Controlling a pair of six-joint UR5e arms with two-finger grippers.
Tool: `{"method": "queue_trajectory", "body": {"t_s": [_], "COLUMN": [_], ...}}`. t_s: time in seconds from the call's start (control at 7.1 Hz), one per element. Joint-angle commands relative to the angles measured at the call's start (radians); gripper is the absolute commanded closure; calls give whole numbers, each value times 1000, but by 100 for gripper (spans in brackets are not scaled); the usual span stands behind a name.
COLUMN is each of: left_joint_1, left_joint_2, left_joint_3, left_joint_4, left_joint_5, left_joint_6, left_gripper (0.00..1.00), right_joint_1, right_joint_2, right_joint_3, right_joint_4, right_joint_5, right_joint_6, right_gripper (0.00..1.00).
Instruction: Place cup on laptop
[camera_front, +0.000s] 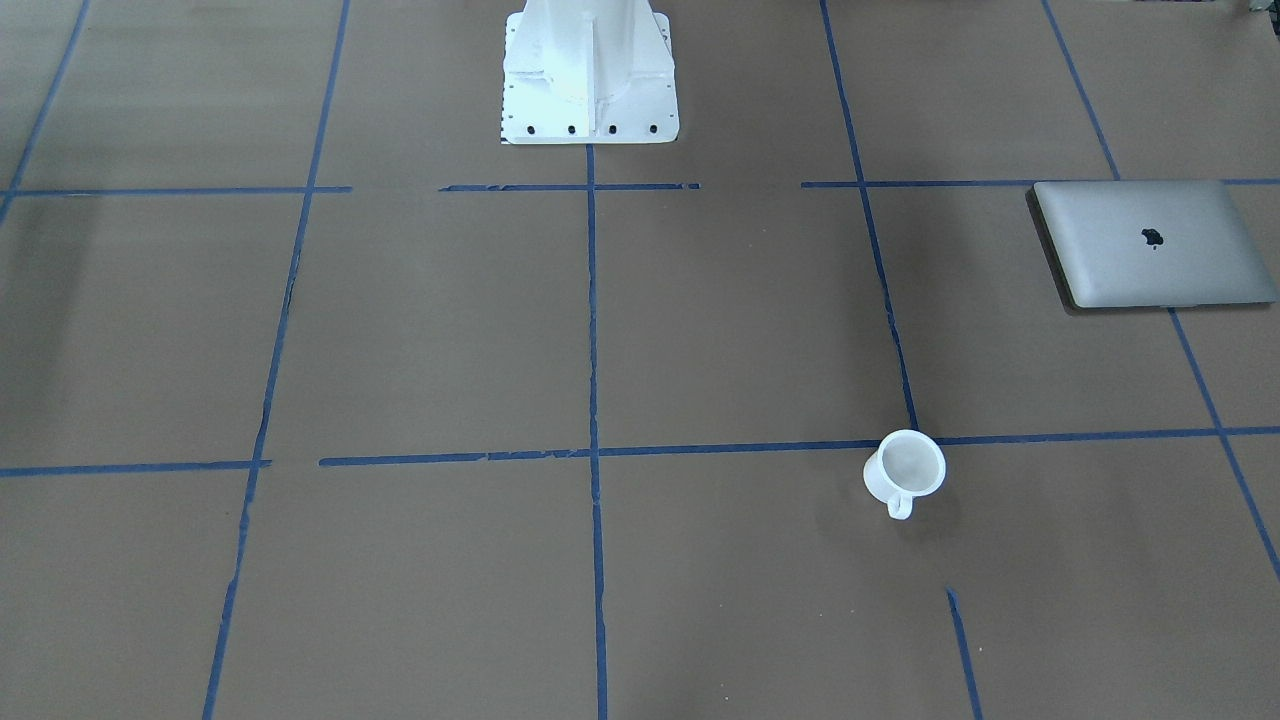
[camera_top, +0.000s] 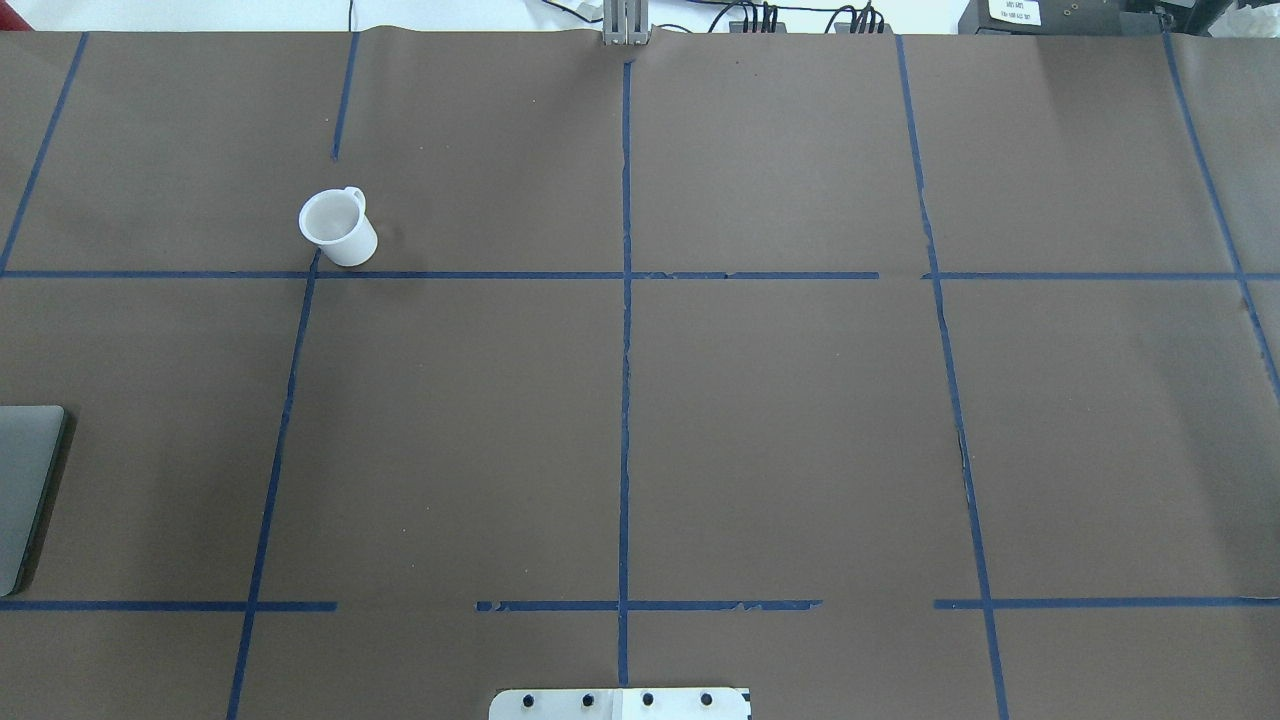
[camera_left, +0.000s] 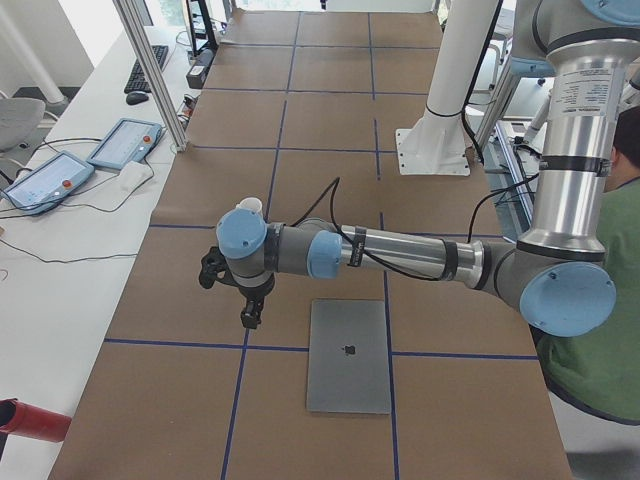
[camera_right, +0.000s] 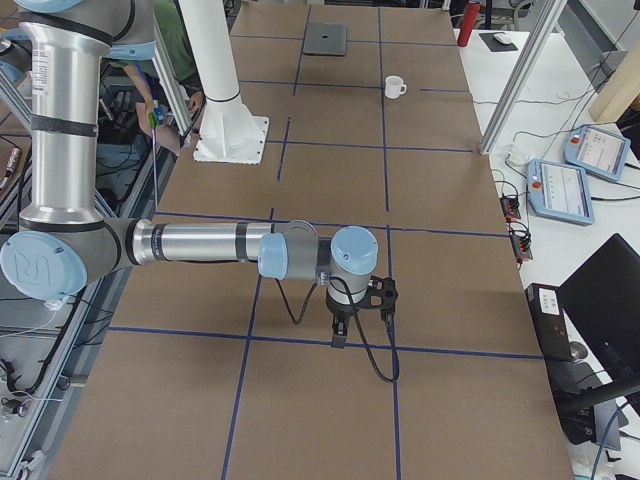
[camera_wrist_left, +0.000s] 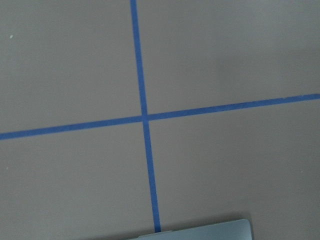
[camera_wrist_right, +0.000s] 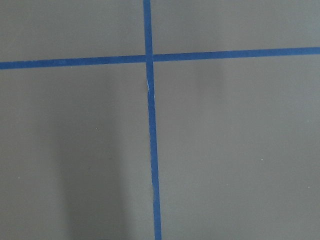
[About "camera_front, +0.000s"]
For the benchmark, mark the grey closed laptop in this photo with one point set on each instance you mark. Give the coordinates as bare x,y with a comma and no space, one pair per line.
1151,243

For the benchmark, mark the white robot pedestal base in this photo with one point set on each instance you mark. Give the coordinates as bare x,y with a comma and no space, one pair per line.
588,72

